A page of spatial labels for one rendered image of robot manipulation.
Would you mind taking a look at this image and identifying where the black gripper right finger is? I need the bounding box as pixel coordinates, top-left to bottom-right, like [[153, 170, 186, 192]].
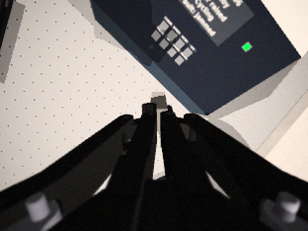
[[158, 92, 308, 231]]

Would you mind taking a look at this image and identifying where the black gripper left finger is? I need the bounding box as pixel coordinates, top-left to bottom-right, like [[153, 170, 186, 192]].
[[0, 92, 159, 231]]

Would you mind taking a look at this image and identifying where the beige and dark blue benchtop machine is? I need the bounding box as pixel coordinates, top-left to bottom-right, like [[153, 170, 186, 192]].
[[90, 0, 308, 116]]

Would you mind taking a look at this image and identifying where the grey flat base plate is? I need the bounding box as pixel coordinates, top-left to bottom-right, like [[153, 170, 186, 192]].
[[0, 0, 308, 191]]

